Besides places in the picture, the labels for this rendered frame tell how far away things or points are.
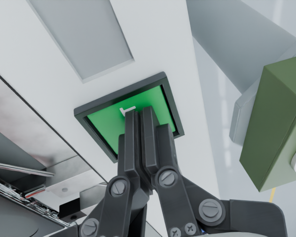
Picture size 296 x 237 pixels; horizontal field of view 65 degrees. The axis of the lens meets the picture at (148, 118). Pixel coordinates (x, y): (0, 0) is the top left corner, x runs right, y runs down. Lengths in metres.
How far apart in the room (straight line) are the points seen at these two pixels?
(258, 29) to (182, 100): 0.46
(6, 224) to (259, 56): 0.52
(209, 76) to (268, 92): 1.13
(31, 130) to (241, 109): 0.33
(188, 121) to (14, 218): 0.29
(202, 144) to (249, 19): 0.47
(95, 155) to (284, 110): 0.28
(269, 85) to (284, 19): 1.21
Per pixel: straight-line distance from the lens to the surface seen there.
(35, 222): 0.40
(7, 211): 0.37
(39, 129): 0.27
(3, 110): 0.25
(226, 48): 0.61
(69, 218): 0.39
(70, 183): 0.30
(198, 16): 0.74
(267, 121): 0.42
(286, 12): 1.57
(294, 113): 0.36
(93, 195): 0.36
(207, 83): 1.54
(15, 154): 0.40
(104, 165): 0.18
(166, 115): 0.15
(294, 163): 0.47
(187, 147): 0.19
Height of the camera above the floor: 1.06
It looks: 43 degrees down
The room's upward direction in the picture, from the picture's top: 160 degrees clockwise
